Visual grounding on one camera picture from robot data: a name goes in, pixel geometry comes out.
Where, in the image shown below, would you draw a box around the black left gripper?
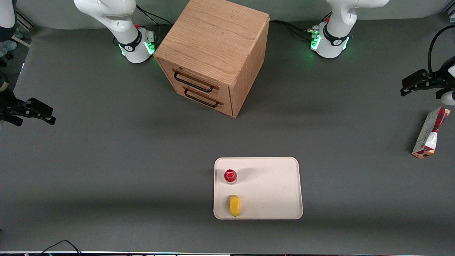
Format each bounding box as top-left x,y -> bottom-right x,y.
401,70 -> 449,100

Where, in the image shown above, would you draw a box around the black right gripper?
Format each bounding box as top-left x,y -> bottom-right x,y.
0,92 -> 57,127

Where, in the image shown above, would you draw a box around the red cookie box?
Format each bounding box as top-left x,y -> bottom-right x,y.
411,107 -> 451,159

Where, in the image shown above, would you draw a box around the cream plastic tray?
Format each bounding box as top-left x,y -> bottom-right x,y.
213,157 -> 304,220

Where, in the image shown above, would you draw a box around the grey table mat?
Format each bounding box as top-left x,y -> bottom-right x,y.
0,12 -> 455,254

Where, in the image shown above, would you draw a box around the wooden two-drawer cabinet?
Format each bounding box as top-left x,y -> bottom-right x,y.
154,0 -> 270,118

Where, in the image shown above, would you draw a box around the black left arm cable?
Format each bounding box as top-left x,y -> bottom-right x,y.
428,24 -> 455,73

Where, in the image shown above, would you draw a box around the aluminium frame rail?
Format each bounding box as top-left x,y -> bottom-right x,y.
16,10 -> 36,48

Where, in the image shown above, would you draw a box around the thin black table-edge cable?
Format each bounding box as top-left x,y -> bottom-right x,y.
34,240 -> 83,256

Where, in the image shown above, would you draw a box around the black left base cables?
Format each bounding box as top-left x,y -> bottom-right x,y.
269,20 -> 317,40

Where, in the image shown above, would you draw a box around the black right base cable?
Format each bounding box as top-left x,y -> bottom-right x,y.
136,5 -> 172,43

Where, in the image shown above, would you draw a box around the wide black drawer handle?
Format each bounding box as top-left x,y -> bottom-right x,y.
173,69 -> 218,93

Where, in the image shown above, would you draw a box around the short black drawer handle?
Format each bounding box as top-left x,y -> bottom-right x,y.
183,87 -> 223,108

